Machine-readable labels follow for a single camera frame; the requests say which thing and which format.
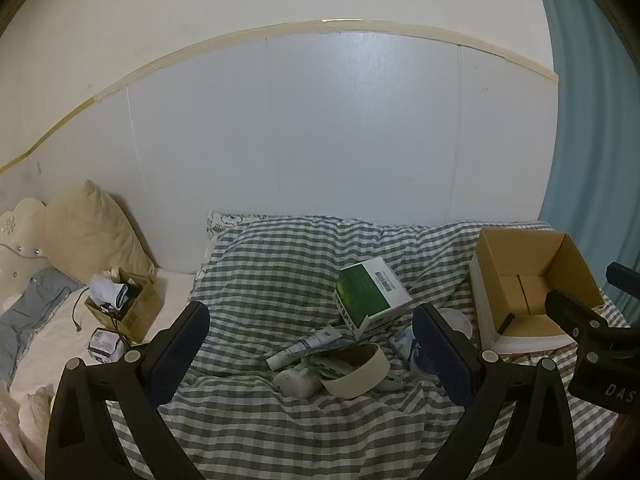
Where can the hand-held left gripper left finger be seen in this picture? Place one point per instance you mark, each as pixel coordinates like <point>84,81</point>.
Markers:
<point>181,349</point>

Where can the blue label plastic container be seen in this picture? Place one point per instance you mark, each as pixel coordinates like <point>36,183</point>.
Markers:
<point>457,325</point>

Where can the large cardboard box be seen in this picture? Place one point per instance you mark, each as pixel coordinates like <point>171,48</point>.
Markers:
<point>505,260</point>

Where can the floral print pillow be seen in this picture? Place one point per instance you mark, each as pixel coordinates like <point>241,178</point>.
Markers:
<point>222,222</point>

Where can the beige masking tape roll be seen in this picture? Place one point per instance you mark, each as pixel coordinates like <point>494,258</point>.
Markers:
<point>360,381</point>

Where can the green and white carton box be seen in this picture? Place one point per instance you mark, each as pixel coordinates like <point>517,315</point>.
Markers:
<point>365,290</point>

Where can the white bed sheet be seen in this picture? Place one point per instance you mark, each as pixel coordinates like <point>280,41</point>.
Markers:
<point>50,350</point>

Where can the beige pillow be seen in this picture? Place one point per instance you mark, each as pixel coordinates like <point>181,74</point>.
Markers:
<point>90,235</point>

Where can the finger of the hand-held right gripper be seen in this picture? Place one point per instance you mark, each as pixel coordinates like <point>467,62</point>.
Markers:
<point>570,310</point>
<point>622,276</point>

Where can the grey garment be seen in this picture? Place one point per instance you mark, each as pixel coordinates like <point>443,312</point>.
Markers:
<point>30,300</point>

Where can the teal curtain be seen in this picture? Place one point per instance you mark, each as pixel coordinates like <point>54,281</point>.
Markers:
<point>595,135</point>

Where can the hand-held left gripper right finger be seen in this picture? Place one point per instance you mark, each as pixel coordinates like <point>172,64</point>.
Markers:
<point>442,360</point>

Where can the white toothpaste tube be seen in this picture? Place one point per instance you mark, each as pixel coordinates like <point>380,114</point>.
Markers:
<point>305,346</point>

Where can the grey white checkered blanket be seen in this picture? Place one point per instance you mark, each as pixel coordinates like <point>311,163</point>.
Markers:
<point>280,270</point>

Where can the teal packet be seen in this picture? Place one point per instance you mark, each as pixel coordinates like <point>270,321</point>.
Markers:
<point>332,361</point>

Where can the small cardboard box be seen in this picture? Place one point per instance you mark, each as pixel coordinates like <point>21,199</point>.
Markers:
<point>142,310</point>

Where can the purple and white packet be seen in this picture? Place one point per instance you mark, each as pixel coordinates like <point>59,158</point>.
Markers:
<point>106,346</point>

